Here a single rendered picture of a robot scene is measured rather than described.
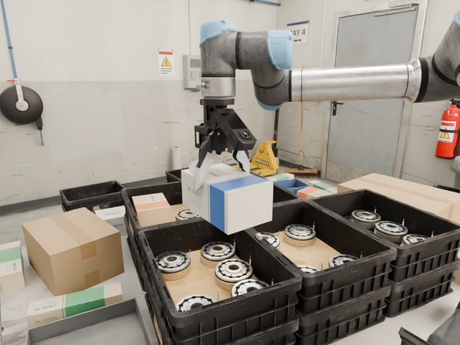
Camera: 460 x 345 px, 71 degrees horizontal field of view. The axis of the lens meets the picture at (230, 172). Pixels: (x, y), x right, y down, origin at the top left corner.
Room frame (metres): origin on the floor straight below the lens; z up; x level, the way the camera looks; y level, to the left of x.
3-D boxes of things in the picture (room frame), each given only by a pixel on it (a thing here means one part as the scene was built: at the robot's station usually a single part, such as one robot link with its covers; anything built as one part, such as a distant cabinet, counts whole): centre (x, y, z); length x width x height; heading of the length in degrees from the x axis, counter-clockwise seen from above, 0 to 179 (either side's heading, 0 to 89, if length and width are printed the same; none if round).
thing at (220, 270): (0.76, -0.01, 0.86); 0.10 x 0.10 x 0.01
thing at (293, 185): (1.76, -0.33, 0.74); 0.20 x 0.15 x 0.07; 111
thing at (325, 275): (0.86, -0.22, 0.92); 0.40 x 0.30 x 0.02; 25
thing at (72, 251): (1.02, 0.55, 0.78); 0.30 x 0.22 x 0.16; 45
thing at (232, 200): (0.71, 0.01, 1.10); 0.20 x 0.12 x 0.09; 35
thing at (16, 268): (0.99, 0.76, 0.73); 0.24 x 0.06 x 0.06; 33
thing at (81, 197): (2.15, 0.96, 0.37); 0.40 x 0.30 x 0.45; 125
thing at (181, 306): (0.61, 0.07, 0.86); 0.10 x 0.10 x 0.01
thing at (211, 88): (0.73, 0.03, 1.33); 0.08 x 0.08 x 0.05
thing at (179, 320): (0.74, 0.05, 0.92); 0.40 x 0.30 x 0.02; 25
